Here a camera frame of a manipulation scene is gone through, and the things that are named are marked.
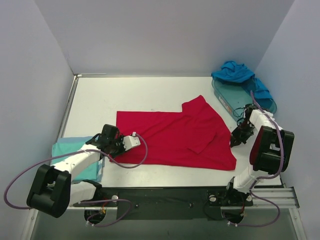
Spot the red polo shirt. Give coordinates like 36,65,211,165
116,95,237,171

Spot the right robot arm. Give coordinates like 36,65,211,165
223,104,295,205

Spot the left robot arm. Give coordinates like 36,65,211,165
26,124,124,218

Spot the folded light blue shirt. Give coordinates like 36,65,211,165
51,136,104,183

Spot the teal plastic basket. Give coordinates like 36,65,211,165
211,77,277,122

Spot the folded teal shirt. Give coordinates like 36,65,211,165
51,144,100,181

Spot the blue t shirt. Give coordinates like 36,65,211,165
211,60,273,100

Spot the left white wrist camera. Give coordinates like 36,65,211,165
122,132,141,152

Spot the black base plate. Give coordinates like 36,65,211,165
80,186,253,223

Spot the aluminium front rail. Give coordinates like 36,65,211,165
68,186,299,209

